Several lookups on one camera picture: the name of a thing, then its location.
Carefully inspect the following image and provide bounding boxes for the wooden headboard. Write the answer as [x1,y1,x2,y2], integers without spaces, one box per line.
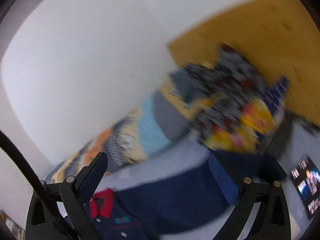
[169,0,319,124]

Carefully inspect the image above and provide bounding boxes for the dark printed booklet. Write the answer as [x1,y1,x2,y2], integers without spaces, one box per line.
[290,155,319,219]

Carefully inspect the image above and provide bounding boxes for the black cable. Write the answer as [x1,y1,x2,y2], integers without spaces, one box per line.
[0,129,81,240]

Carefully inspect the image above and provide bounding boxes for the striped patchwork rolled quilt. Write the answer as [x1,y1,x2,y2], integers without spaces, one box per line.
[44,69,206,184]

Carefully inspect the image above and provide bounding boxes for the dark patterned crumpled cloth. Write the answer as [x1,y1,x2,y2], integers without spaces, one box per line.
[170,44,289,154]

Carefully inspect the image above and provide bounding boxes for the navy work shirt red collar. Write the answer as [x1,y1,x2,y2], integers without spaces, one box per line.
[83,151,286,239]

